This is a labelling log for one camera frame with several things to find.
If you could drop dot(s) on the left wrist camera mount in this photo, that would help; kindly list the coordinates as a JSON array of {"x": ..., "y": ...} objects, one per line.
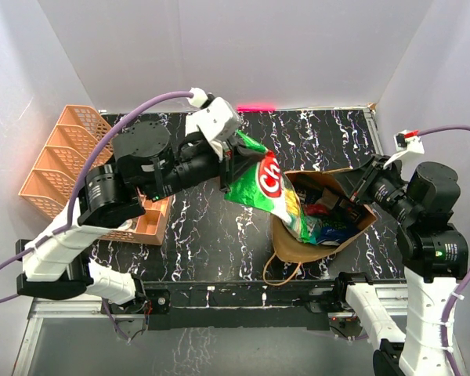
[{"x": 215, "y": 119}]

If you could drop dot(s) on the orange plastic desk organizer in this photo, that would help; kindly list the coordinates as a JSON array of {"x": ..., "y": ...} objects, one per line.
[{"x": 51, "y": 180}]

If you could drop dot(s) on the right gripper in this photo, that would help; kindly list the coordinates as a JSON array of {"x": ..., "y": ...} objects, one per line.
[{"x": 360, "y": 178}]

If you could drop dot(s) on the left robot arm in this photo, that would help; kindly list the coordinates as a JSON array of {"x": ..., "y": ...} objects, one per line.
[{"x": 144, "y": 165}]

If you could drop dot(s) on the dark blue snack bag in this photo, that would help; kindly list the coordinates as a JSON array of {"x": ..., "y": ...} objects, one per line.
[{"x": 331, "y": 232}]

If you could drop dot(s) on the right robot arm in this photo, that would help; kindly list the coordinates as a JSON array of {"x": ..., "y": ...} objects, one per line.
[{"x": 435, "y": 259}]

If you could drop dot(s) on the brown paper bag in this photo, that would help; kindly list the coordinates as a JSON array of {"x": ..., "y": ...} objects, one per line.
[{"x": 320, "y": 197}]

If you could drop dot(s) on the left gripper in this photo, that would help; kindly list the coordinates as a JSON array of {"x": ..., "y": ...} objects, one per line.
[{"x": 242, "y": 157}]

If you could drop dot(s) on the black front mounting rail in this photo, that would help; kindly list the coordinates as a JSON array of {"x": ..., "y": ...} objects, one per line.
[{"x": 247, "y": 304}]

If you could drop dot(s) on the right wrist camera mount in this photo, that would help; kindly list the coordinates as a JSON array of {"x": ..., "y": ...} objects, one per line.
[{"x": 408, "y": 147}]

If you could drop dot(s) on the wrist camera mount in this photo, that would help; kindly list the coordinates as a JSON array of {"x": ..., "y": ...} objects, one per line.
[
  {"x": 215, "y": 119},
  {"x": 408, "y": 147}
]

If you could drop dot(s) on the green chips bag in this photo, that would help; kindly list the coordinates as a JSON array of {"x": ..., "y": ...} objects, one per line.
[{"x": 264, "y": 186}]

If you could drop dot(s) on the red light strip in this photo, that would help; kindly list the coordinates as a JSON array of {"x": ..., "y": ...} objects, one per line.
[{"x": 255, "y": 107}]

